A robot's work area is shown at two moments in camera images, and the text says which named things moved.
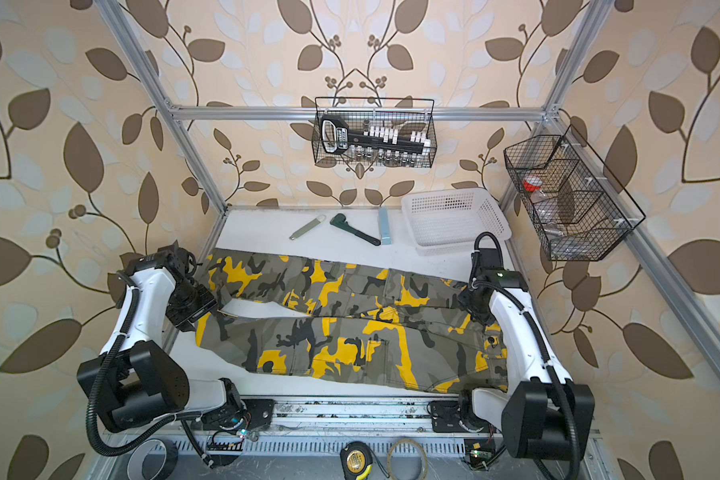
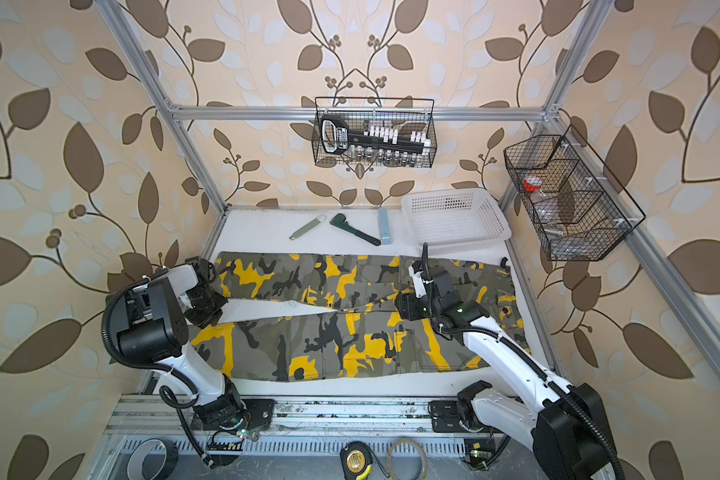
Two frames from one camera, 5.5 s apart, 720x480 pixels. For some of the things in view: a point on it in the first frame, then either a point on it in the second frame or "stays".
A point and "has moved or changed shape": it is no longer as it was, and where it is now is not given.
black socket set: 375,142 stays
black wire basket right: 577,208 stays
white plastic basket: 447,222 stays
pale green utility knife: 318,220 stays
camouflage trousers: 348,322 has moved or changed shape
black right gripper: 463,298 → 407,305
